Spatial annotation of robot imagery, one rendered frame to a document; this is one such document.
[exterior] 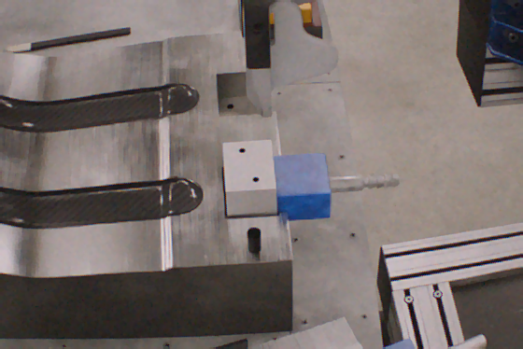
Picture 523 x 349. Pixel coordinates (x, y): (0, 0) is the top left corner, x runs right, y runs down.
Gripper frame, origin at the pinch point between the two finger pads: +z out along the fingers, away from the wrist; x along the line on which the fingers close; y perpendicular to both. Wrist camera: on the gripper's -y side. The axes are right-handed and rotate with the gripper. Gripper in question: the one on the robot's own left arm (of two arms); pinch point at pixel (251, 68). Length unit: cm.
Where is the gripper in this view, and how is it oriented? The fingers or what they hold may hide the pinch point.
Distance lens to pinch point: 79.1
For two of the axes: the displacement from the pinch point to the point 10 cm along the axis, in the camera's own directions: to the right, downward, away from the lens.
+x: -0.7, -7.2, 6.9
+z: 0.2, 6.9, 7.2
